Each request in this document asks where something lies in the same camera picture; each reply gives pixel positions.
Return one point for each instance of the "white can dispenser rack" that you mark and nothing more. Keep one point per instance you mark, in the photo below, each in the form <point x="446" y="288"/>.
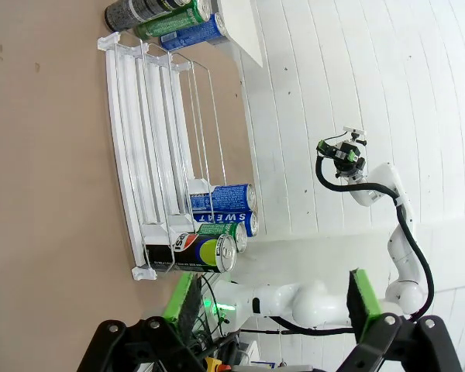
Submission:
<point x="120" y="155"/>

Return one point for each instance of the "green soda can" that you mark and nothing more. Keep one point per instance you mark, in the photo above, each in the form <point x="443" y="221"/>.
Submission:
<point x="217" y="229"/>
<point x="166" y="25"/>

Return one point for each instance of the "blue Pocari Sweat can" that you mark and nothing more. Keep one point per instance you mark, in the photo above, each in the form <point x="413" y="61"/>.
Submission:
<point x="224" y="195"/>
<point x="221" y="219"/>
<point x="193" y="35"/>

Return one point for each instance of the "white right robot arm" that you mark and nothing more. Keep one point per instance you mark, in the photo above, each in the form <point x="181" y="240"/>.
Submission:
<point x="314" y="302"/>

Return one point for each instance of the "yellow emergency stop button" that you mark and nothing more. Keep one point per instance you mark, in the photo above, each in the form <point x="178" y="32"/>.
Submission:
<point x="217" y="364"/>

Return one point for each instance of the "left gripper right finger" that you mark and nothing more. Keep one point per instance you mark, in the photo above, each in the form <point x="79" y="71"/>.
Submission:
<point x="366" y="306"/>

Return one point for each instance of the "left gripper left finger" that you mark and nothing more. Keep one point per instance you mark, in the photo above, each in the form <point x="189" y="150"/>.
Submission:
<point x="176" y="306"/>

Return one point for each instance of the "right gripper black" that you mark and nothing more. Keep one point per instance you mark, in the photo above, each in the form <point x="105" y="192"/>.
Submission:
<point x="348" y="170"/>

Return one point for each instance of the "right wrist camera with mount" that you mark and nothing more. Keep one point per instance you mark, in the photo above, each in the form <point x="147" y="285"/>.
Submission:
<point x="354" y="131"/>

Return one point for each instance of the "black soda can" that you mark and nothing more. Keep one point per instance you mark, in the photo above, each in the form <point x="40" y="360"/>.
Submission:
<point x="139" y="11"/>
<point x="170" y="255"/>

